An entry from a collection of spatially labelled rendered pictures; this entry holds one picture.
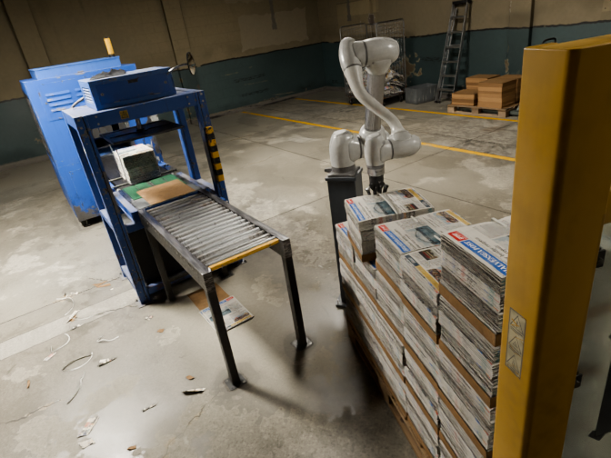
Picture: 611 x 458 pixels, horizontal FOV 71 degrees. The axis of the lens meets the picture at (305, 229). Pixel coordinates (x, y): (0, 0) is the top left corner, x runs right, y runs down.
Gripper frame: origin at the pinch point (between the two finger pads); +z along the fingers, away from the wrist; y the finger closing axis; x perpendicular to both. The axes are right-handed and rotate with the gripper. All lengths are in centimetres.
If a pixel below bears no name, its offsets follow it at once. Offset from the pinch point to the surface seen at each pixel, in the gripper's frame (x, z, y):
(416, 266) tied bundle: -76, -12, -17
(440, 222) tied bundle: -47.7, -11.2, 9.3
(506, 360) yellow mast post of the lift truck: -150, -40, -37
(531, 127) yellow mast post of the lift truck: -150, -82, -37
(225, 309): 84, 96, -96
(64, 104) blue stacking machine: 348, -43, -225
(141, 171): 209, 11, -145
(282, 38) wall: 1041, -41, 173
